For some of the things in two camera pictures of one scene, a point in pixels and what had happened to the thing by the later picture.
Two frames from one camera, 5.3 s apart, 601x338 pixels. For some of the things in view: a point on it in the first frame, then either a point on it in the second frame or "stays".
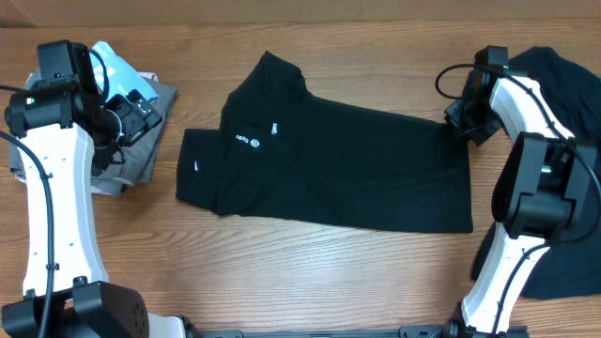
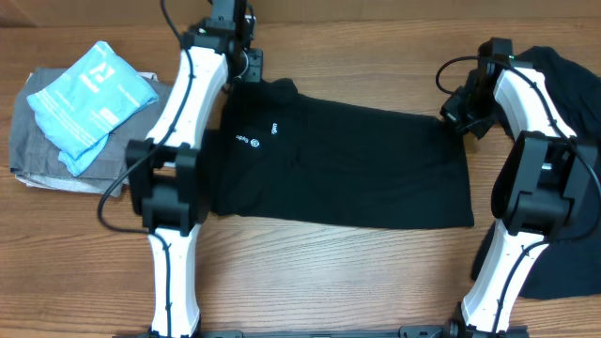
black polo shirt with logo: (283, 152) stays
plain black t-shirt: (572, 266) stays
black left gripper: (140, 117) to (254, 72)
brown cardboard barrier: (50, 13) stays
